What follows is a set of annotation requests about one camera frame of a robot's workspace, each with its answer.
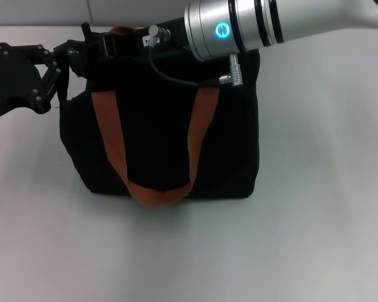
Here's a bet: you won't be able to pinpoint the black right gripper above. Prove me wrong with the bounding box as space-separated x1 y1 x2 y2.
97 17 193 60

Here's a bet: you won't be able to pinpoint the black food bag orange handles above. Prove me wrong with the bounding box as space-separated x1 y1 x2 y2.
58 21 261 210

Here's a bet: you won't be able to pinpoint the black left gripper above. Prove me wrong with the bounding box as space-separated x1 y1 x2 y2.
0 39 93 124

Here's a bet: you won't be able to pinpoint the black cable with silver plugs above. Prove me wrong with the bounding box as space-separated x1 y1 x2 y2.
147 25 245 87

